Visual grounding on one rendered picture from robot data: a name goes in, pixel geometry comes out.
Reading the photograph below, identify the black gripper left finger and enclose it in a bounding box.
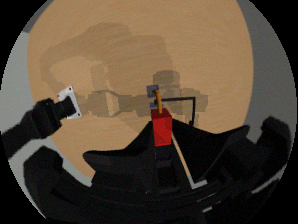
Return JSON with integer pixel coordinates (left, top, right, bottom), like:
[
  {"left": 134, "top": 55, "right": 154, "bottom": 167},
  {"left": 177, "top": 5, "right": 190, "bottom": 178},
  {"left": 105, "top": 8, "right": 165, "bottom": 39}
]
[{"left": 82, "top": 121, "right": 154, "bottom": 192}]

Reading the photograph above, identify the thin black cord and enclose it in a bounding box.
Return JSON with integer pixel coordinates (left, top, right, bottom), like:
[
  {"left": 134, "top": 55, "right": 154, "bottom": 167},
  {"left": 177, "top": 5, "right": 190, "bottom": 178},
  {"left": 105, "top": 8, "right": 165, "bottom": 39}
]
[{"left": 149, "top": 96, "right": 196, "bottom": 125}]

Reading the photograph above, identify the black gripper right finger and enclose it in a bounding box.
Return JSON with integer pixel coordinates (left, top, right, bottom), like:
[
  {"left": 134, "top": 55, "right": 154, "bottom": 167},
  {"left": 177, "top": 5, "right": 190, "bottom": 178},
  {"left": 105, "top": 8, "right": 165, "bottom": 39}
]
[{"left": 172, "top": 117, "right": 250, "bottom": 184}]

